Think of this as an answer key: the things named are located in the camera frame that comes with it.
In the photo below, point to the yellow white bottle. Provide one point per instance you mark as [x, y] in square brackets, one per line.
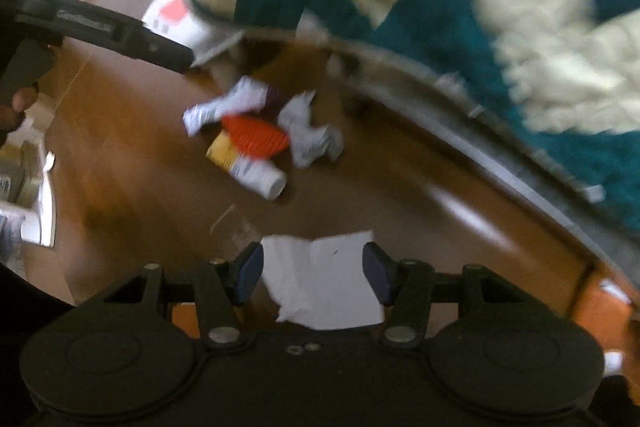
[250, 174]

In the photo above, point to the orange ribbed plastic piece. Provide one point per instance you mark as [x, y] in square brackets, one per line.
[257, 137]

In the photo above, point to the white paper sheet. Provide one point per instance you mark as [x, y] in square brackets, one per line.
[320, 282]

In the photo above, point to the metal table frame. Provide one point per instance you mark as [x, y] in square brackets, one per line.
[410, 79]

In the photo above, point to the crumpled grey paper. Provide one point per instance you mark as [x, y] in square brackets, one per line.
[310, 142]

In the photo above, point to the person's left hand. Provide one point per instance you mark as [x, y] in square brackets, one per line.
[20, 104]

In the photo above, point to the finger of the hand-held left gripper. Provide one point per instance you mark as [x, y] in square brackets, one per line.
[165, 52]

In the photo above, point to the crumpled white purple wrapper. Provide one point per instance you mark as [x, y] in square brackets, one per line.
[235, 99]

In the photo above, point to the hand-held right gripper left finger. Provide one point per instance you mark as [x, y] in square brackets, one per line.
[248, 272]

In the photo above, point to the teal cream zigzag quilt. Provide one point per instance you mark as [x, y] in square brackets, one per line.
[525, 7]

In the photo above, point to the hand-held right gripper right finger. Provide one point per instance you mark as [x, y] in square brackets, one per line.
[377, 272]

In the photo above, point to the white round stool pig print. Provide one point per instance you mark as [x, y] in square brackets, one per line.
[170, 12]

